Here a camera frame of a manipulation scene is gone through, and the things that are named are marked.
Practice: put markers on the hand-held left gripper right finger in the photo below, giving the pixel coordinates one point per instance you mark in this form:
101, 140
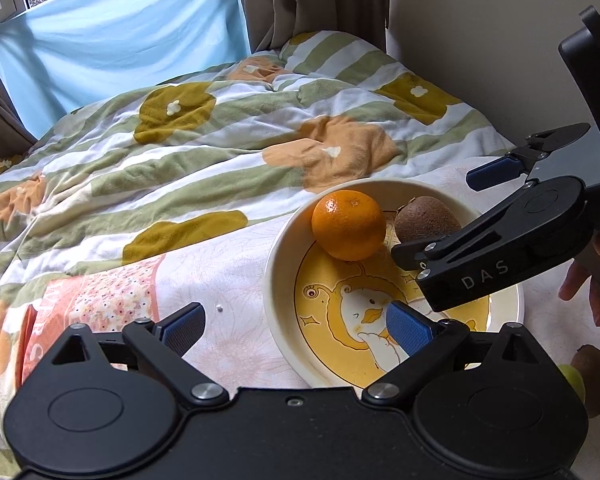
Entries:
410, 327

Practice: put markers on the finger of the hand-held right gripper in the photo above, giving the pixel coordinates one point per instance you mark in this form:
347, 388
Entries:
495, 170
445, 249

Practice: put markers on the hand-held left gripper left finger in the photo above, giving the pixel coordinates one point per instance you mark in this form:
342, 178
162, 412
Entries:
182, 327

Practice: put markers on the brown kiwi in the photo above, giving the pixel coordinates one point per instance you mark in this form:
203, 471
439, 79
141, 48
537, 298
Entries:
597, 380
425, 221

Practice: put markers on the large orange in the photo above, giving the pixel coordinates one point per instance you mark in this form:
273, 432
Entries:
349, 225

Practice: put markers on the cream bowl with cartoon print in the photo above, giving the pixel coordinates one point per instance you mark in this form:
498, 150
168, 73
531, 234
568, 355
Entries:
285, 280

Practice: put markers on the green apple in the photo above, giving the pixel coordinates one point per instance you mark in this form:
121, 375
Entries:
572, 382

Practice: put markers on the pink printed bed sheet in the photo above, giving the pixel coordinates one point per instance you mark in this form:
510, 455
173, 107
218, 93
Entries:
220, 275

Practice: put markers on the striped floral quilt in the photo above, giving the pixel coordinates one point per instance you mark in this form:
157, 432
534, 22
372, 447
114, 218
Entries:
155, 160

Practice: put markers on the light blue cloth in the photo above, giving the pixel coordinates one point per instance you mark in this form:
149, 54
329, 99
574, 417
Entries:
120, 40

